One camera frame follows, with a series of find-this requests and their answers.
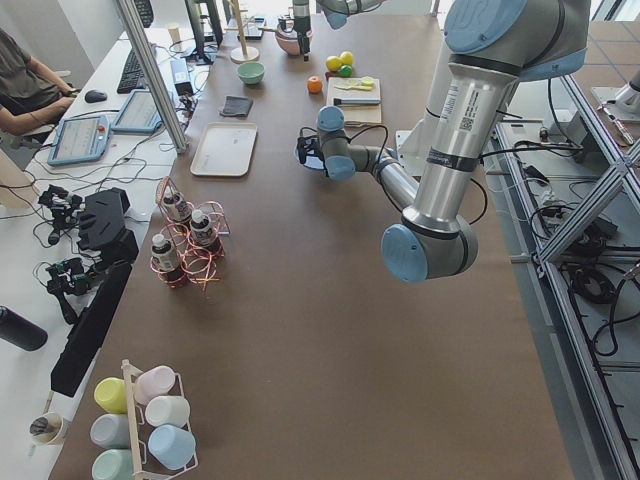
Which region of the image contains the yellow cup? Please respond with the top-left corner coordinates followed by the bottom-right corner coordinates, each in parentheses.
top-left (94, 377), bottom-right (127, 414)

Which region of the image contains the black computer mouse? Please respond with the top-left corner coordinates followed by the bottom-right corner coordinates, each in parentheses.
top-left (84, 89), bottom-right (108, 104)

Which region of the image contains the wooden cutting board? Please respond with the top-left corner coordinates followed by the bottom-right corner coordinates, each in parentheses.
top-left (326, 76), bottom-right (382, 126)

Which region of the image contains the aluminium frame post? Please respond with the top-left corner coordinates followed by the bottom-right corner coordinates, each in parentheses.
top-left (115, 0), bottom-right (188, 154)

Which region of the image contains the blue teach pendant near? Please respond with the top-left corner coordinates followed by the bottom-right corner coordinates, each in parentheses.
top-left (47, 115), bottom-right (110, 166)

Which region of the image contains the mint cup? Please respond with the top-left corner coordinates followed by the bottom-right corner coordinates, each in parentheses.
top-left (91, 449), bottom-right (133, 480)

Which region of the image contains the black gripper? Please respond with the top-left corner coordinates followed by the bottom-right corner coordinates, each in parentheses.
top-left (296, 127), bottom-right (326, 173)
top-left (292, 0), bottom-right (311, 61)

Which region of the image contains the tea bottle right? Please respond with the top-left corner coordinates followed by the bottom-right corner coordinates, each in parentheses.
top-left (162, 189), bottom-right (192, 224)

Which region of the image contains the white cup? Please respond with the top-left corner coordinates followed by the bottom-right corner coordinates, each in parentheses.
top-left (145, 395), bottom-right (191, 428)

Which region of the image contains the pink cup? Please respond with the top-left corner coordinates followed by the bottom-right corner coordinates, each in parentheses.
top-left (134, 365), bottom-right (176, 405)

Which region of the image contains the green bowl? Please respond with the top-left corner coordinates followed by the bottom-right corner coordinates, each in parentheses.
top-left (236, 61), bottom-right (265, 85)

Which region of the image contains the blue cup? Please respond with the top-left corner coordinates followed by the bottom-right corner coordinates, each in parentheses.
top-left (147, 424), bottom-right (196, 470)

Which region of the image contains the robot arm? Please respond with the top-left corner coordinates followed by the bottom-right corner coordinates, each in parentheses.
top-left (291, 0), bottom-right (383, 62)
top-left (296, 1), bottom-right (590, 283)

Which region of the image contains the black monitor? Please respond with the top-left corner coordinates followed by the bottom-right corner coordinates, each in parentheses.
top-left (184, 0), bottom-right (224, 66)

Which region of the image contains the tea bottle front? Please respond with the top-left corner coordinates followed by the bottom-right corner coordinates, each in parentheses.
top-left (151, 233), bottom-right (187, 288)

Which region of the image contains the grey cup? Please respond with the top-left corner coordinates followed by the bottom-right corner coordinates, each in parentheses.
top-left (90, 413), bottom-right (130, 449)

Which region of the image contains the tea bottle left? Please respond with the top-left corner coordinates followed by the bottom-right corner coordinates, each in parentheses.
top-left (190, 209), bottom-right (222, 255)

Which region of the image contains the grey folded cloth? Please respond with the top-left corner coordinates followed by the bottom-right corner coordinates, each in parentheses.
top-left (219, 95), bottom-right (253, 118)

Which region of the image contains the orange fruit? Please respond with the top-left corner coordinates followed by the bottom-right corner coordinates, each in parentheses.
top-left (306, 76), bottom-right (323, 94)

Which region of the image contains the blue teach pendant far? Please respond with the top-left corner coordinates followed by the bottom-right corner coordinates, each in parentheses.
top-left (111, 89), bottom-right (162, 135)

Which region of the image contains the blue plate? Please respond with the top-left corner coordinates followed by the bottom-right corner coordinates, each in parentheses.
top-left (294, 141), bottom-right (325, 171)

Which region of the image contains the paper cup with tools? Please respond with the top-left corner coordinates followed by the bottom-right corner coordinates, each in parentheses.
top-left (29, 412), bottom-right (70, 446)

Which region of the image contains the green lime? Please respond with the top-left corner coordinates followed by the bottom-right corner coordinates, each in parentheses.
top-left (337, 65), bottom-right (353, 78)

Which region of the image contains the yellow lemon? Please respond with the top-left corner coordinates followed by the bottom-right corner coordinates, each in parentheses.
top-left (325, 56), bottom-right (343, 72)
top-left (339, 51), bottom-right (354, 66)

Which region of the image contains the steel muddler black tip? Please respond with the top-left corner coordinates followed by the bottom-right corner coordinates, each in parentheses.
top-left (333, 98), bottom-right (381, 107)

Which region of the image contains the black keyboard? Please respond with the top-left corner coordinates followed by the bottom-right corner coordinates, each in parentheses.
top-left (116, 50), bottom-right (146, 94)

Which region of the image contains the copper wire bottle rack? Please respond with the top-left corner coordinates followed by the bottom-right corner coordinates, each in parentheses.
top-left (152, 176), bottom-right (230, 289)

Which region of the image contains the black water bottle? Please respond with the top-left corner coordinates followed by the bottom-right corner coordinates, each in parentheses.
top-left (0, 306), bottom-right (48, 351)

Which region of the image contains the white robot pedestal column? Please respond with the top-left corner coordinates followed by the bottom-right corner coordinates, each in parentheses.
top-left (396, 41), bottom-right (452, 177)

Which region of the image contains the blue teach pendant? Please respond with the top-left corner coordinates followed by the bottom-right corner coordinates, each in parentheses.
top-left (111, 89), bottom-right (162, 135)
top-left (47, 115), bottom-right (110, 166)

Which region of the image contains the seated person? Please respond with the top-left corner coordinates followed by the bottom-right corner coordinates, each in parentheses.
top-left (1, 30), bottom-right (79, 136)

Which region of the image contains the pink bowl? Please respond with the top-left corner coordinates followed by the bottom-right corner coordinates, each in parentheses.
top-left (275, 17), bottom-right (301, 56)

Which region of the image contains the tea bottle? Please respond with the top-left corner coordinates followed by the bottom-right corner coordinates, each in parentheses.
top-left (190, 209), bottom-right (222, 255)
top-left (162, 189), bottom-right (192, 224)
top-left (151, 233), bottom-right (187, 288)

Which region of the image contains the cream rabbit tray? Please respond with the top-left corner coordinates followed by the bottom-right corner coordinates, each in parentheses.
top-left (190, 122), bottom-right (258, 178)

